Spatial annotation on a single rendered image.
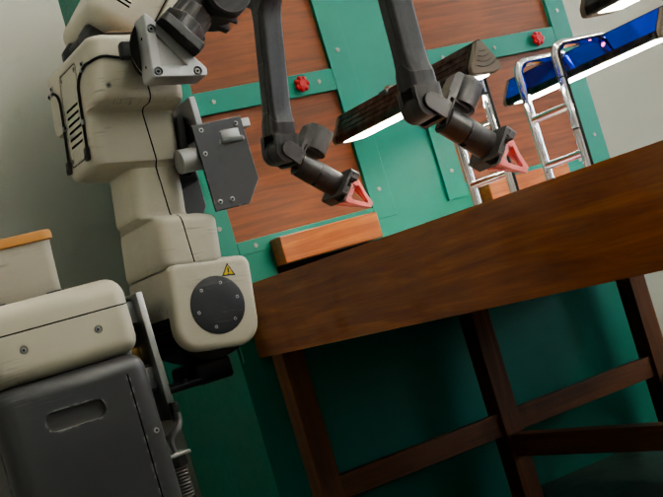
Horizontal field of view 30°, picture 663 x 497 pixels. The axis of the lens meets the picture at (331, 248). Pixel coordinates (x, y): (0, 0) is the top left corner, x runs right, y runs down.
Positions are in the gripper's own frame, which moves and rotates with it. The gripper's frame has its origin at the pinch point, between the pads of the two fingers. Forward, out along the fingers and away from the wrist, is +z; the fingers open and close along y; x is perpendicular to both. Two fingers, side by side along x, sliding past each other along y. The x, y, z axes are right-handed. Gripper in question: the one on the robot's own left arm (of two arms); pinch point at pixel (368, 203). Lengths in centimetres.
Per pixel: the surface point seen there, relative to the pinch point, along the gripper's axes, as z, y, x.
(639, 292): 104, 32, -33
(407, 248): -4.8, -36.6, 20.7
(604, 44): 38, -15, -62
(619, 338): 112, 46, -23
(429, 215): 37, 43, -26
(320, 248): 7.7, 37.0, 0.8
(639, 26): 38, -27, -63
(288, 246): -0.5, 37.1, 4.4
